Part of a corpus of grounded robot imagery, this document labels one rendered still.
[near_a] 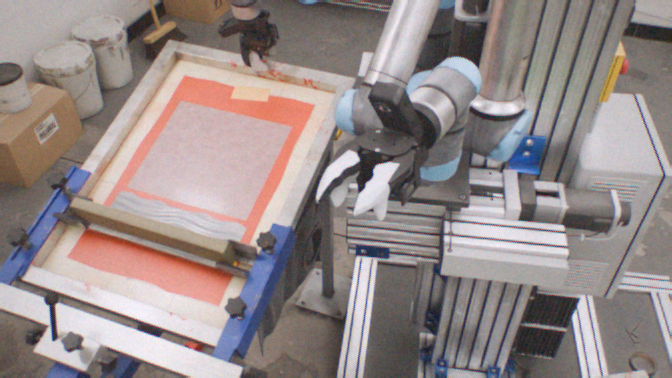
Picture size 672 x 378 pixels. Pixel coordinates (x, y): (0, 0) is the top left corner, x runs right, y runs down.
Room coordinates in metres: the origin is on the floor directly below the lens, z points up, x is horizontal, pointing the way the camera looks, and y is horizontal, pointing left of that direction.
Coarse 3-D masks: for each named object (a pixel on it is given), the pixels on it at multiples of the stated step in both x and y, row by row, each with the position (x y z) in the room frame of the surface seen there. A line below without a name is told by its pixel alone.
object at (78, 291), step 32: (160, 64) 1.51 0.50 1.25; (224, 64) 1.51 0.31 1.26; (288, 64) 1.47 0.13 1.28; (128, 128) 1.32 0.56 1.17; (320, 128) 1.25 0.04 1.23; (96, 160) 1.20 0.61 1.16; (320, 160) 1.15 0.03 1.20; (64, 224) 1.04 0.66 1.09; (288, 224) 0.98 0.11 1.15; (64, 288) 0.86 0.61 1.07; (96, 288) 0.85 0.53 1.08; (160, 320) 0.77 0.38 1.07; (192, 320) 0.77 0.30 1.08
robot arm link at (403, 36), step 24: (408, 0) 0.93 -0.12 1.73; (432, 0) 0.93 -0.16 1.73; (384, 24) 0.93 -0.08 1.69; (408, 24) 0.90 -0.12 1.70; (384, 48) 0.89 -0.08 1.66; (408, 48) 0.88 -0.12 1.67; (384, 72) 0.86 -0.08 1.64; (408, 72) 0.87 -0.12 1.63; (360, 96) 0.85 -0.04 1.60; (336, 120) 0.84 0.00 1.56; (360, 120) 0.81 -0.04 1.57
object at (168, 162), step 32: (192, 96) 1.43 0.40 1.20; (224, 96) 1.42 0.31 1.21; (160, 128) 1.32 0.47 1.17; (192, 128) 1.32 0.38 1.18; (224, 128) 1.31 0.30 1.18; (160, 160) 1.22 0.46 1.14; (192, 160) 1.21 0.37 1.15; (160, 192) 1.12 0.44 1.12; (96, 256) 0.96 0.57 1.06; (128, 256) 0.95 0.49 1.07
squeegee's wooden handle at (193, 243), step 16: (80, 208) 1.00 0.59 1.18; (96, 208) 1.00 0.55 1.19; (112, 208) 1.00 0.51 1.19; (96, 224) 1.01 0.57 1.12; (112, 224) 0.98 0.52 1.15; (128, 224) 0.95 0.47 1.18; (144, 224) 0.95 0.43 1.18; (160, 224) 0.95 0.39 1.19; (160, 240) 0.94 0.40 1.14; (176, 240) 0.91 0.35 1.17; (192, 240) 0.90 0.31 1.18; (208, 240) 0.90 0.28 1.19; (208, 256) 0.89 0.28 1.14; (224, 256) 0.87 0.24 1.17
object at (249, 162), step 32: (256, 128) 1.30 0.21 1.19; (288, 128) 1.29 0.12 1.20; (224, 160) 1.20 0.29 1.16; (256, 160) 1.20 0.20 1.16; (288, 160) 1.19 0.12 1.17; (192, 192) 1.12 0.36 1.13; (224, 192) 1.11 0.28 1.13; (256, 192) 1.10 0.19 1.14; (256, 224) 1.01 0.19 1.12; (160, 256) 0.95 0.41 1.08; (192, 288) 0.86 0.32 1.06; (224, 288) 0.86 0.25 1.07
